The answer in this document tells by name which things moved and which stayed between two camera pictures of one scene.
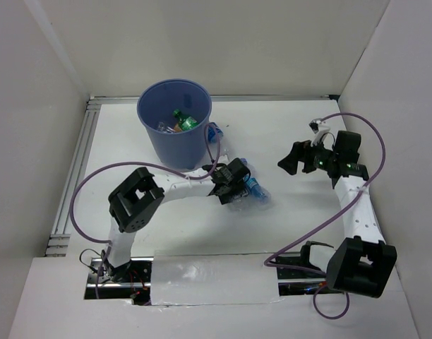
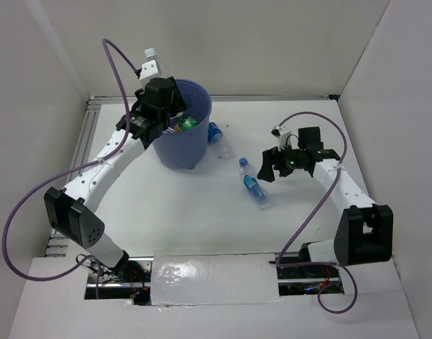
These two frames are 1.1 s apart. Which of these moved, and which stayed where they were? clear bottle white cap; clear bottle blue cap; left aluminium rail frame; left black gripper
Moved: left black gripper; clear bottle white cap
Stayed: left aluminium rail frame; clear bottle blue cap
